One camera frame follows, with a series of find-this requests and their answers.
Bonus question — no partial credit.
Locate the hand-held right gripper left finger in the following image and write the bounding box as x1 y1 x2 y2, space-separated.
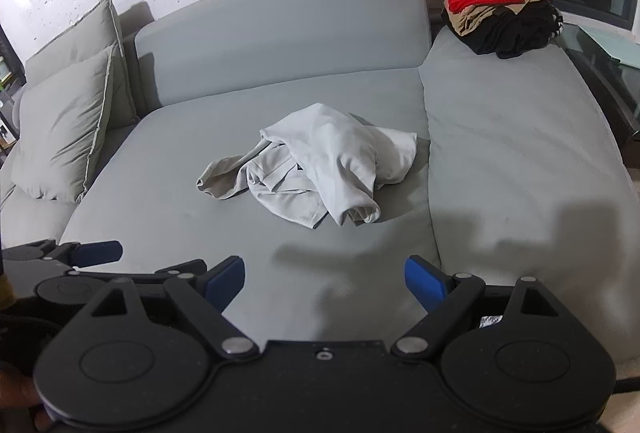
86 255 261 360

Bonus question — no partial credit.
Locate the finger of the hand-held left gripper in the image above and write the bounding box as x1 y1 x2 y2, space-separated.
30 240 124 267
75 258 209 283

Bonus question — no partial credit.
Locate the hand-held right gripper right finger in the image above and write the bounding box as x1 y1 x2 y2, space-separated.
391 255 577 359

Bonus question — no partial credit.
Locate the white shirt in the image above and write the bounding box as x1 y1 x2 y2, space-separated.
196 103 419 230

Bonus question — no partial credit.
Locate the person's left hand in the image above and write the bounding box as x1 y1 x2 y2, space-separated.
0 360 52 432

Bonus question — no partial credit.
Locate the grey sofa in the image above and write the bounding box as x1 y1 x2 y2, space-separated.
0 0 637 364

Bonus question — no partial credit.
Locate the small grey throw pillow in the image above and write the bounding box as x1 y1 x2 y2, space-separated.
10 44 117 204

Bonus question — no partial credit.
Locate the dark shelf unit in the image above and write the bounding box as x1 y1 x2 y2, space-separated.
0 23 27 155

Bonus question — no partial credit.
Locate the large grey throw pillow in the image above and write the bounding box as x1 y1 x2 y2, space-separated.
24 0 141 130

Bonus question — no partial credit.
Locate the grey sofa back cushion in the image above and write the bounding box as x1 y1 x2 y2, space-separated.
134 0 434 110

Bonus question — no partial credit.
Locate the black folded garment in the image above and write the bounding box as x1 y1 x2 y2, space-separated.
450 0 566 60

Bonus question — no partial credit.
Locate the glass side table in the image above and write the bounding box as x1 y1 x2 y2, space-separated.
555 23 640 150

